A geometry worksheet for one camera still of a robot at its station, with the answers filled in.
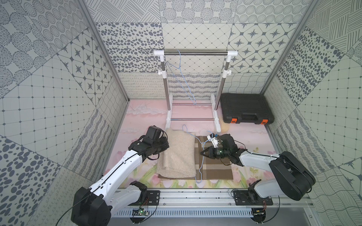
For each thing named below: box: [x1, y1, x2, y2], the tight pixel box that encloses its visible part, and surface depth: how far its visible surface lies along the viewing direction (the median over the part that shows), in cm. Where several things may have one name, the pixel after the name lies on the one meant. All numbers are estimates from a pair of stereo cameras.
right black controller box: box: [250, 207, 267, 224], surface depth 73 cm
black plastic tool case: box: [220, 93, 275, 125], surface depth 106 cm
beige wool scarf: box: [157, 128, 197, 178], surface depth 81 cm
